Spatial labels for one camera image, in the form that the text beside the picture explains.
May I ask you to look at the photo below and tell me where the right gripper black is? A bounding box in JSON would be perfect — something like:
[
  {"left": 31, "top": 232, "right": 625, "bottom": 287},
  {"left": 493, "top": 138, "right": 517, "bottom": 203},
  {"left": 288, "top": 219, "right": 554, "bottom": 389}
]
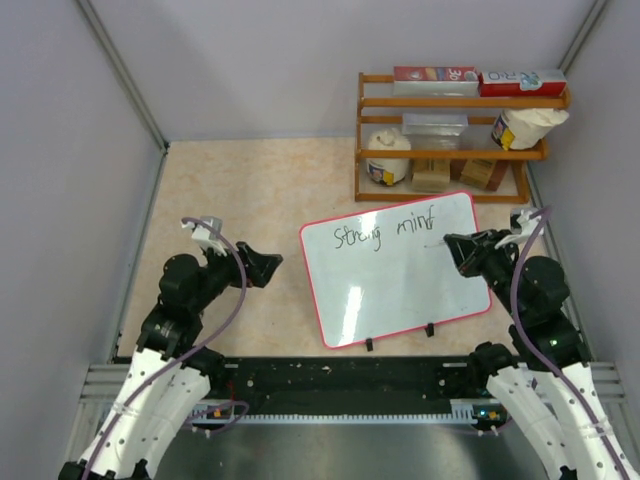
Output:
[{"left": 445, "top": 227, "right": 526, "bottom": 319}]

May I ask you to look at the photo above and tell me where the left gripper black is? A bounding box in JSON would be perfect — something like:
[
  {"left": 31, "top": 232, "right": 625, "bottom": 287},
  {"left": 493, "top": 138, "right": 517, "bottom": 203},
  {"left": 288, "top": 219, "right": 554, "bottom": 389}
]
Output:
[{"left": 189, "top": 238, "right": 281, "bottom": 313}]

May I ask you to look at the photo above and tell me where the whiteboard with pink frame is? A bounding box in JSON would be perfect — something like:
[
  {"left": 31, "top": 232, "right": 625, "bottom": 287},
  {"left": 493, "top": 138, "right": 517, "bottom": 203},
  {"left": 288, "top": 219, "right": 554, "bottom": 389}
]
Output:
[{"left": 299, "top": 191, "right": 492, "bottom": 349}]

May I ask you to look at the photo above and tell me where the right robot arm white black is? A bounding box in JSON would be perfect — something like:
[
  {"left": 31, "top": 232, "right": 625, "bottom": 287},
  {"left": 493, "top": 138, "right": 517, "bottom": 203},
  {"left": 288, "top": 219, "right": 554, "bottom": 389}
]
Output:
[{"left": 444, "top": 230, "right": 639, "bottom": 479}]

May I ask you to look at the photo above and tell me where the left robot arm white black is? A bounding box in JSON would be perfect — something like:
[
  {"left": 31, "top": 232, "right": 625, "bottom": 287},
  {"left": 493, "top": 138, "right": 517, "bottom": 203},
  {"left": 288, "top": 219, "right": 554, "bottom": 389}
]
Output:
[{"left": 59, "top": 242, "right": 283, "bottom": 479}]

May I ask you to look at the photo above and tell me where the brown cardboard box right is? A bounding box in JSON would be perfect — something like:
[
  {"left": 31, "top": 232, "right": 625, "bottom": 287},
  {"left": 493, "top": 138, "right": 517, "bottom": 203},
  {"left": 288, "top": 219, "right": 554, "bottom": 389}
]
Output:
[{"left": 460, "top": 159, "right": 509, "bottom": 192}]

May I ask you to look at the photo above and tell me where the brown cardboard box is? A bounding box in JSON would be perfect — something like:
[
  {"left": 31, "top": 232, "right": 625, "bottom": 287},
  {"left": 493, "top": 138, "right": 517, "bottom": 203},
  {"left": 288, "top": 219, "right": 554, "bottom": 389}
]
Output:
[
  {"left": 460, "top": 159, "right": 509, "bottom": 192},
  {"left": 410, "top": 158, "right": 450, "bottom": 193}
]

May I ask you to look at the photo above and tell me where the brown cardboard box left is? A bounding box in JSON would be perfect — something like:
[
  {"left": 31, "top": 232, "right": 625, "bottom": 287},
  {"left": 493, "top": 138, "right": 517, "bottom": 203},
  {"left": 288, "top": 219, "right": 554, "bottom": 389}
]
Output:
[{"left": 410, "top": 158, "right": 450, "bottom": 193}]

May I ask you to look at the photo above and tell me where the white flour bag lower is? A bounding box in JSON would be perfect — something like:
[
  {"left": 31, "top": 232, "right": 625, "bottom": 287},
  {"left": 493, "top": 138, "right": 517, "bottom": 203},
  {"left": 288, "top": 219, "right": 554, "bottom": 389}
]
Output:
[{"left": 365, "top": 127, "right": 414, "bottom": 187}]

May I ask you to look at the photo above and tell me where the white flour bag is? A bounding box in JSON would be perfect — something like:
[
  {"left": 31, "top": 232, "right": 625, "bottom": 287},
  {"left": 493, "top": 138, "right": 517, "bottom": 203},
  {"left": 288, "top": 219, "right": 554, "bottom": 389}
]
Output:
[
  {"left": 365, "top": 127, "right": 414, "bottom": 187},
  {"left": 491, "top": 108, "right": 570, "bottom": 151}
]

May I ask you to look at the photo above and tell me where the wooden shelf rack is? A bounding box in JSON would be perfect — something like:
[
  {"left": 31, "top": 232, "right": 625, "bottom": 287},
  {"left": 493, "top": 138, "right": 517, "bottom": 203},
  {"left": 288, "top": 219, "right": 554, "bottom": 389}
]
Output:
[{"left": 353, "top": 73, "right": 571, "bottom": 204}]

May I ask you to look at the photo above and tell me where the clear plastic container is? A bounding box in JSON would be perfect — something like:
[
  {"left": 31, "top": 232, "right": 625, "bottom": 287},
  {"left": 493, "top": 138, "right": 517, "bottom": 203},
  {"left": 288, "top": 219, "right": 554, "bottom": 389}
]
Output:
[{"left": 401, "top": 113, "right": 469, "bottom": 150}]

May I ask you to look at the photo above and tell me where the white flour bag upper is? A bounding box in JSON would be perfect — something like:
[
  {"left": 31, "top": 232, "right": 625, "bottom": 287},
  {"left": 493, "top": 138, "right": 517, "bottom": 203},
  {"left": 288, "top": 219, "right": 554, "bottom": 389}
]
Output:
[{"left": 491, "top": 108, "right": 570, "bottom": 151}]

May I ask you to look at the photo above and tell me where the red foil box left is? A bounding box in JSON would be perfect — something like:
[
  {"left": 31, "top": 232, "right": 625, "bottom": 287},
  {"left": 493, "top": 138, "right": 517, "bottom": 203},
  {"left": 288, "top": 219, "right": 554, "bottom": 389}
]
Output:
[{"left": 393, "top": 66, "right": 479, "bottom": 97}]

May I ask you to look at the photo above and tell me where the red white box right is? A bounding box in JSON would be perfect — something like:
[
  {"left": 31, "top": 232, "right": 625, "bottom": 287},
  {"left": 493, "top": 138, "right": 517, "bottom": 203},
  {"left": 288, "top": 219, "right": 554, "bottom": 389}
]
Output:
[{"left": 479, "top": 69, "right": 567, "bottom": 97}]

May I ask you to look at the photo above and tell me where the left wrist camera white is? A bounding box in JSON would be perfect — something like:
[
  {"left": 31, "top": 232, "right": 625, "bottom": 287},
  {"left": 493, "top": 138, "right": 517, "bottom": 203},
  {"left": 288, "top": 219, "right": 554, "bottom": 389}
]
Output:
[{"left": 181, "top": 216, "right": 227, "bottom": 256}]

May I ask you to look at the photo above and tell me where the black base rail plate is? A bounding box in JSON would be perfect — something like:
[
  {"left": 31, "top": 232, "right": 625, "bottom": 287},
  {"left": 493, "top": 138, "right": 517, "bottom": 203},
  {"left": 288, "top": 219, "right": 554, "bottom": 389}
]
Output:
[{"left": 206, "top": 356, "right": 489, "bottom": 416}]

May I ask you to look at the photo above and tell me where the grey slotted cable duct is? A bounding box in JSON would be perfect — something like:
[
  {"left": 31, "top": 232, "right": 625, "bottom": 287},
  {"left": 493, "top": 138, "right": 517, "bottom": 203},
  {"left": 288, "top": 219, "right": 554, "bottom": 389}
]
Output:
[{"left": 186, "top": 404, "right": 235, "bottom": 424}]

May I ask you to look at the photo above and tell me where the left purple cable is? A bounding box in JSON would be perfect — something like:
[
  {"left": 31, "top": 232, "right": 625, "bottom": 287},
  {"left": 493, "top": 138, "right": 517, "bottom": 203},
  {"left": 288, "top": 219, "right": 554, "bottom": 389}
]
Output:
[{"left": 79, "top": 216, "right": 250, "bottom": 480}]

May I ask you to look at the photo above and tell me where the aluminium frame post left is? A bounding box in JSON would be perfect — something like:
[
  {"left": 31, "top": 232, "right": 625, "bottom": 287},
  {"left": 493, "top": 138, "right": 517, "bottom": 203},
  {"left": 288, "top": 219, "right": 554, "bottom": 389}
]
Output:
[{"left": 73, "top": 0, "right": 169, "bottom": 154}]

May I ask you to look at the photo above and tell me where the aluminium frame post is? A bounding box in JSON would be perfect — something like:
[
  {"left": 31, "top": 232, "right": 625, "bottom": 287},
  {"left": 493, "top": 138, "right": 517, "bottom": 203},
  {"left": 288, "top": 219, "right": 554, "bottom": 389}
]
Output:
[
  {"left": 558, "top": 0, "right": 611, "bottom": 75},
  {"left": 73, "top": 0, "right": 169, "bottom": 154}
]

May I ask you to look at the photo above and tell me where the aluminium frame post right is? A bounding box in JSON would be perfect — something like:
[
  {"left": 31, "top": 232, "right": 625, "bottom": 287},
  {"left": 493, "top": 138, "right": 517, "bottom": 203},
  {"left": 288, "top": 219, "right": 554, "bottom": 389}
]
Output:
[{"left": 558, "top": 0, "right": 611, "bottom": 75}]

